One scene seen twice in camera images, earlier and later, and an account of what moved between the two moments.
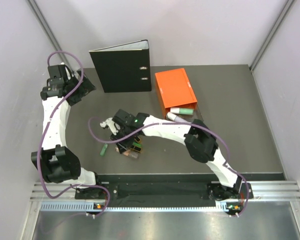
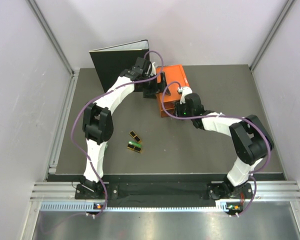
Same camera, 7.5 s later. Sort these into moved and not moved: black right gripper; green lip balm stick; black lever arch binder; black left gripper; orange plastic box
Moved: orange plastic box; black right gripper; black left gripper
Not moved: black lever arch binder; green lip balm stick
